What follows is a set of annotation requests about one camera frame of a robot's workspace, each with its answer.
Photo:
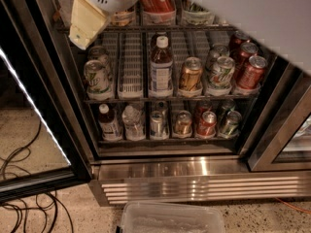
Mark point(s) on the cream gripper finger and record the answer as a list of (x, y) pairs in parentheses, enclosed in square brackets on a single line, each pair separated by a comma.
[(87, 22)]

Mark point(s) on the orange gold soda can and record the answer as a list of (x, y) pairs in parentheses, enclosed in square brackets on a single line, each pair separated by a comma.
[(124, 18)]

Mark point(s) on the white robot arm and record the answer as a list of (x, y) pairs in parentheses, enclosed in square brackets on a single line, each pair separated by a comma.
[(283, 26)]

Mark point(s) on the rear 7up can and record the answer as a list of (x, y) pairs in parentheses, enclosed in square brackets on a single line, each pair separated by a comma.
[(101, 54)]

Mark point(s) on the green white 7up can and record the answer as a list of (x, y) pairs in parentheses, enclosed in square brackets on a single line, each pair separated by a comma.
[(98, 85)]

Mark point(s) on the green striped can top shelf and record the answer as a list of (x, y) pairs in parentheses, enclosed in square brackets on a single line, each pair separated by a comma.
[(194, 14)]

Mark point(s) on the gold can middle shelf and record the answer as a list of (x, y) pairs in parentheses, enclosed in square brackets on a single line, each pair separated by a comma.
[(190, 84)]

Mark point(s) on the gold can shelf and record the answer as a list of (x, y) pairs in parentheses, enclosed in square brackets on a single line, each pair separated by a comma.
[(182, 125), (190, 84)]

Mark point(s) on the small tea bottle bottom shelf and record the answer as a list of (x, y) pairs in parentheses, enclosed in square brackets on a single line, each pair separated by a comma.
[(109, 123)]

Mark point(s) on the rear white diet can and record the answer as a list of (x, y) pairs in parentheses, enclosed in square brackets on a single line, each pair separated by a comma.
[(215, 52)]

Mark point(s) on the water bottle bottom shelf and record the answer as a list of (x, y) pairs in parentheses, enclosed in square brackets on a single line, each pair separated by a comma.
[(134, 127)]

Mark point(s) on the silver can bottom shelf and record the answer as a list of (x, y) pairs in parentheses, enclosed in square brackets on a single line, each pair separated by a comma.
[(158, 126)]

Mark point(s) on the white green diet can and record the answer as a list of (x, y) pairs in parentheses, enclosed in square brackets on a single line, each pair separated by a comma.
[(219, 76)]

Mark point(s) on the red can rear right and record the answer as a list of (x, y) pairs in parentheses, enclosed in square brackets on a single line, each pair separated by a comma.
[(238, 38)]

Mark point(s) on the gold can bottom shelf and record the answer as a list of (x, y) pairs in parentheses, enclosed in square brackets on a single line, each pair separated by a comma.
[(182, 125)]

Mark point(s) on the open fridge glass door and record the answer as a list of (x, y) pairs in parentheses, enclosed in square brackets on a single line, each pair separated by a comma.
[(41, 147)]

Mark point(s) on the red can middle right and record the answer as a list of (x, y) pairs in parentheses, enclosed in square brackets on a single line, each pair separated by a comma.
[(244, 52)]

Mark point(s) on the red can bottom shelf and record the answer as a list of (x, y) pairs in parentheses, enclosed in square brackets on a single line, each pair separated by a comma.
[(206, 128)]

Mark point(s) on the red can front right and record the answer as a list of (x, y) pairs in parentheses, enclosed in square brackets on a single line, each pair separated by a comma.
[(252, 73)]

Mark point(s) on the stainless fridge bottom grille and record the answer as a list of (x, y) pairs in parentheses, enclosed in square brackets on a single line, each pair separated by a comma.
[(121, 190)]

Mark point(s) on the brown tea bottle white cap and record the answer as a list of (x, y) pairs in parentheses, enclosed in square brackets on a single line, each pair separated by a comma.
[(161, 65)]

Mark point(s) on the clear plastic bin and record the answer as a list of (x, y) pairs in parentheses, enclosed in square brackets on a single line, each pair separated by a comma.
[(153, 217)]

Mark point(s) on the right fridge door frame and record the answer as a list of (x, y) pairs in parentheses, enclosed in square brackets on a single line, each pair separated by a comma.
[(279, 149)]

